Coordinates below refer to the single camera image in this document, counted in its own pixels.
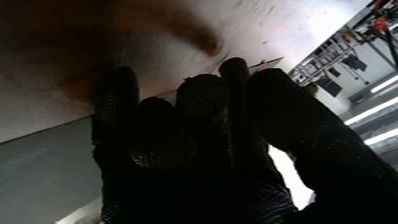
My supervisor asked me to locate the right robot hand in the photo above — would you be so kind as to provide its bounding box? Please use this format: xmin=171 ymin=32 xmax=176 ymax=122
xmin=89 ymin=57 xmax=398 ymax=224

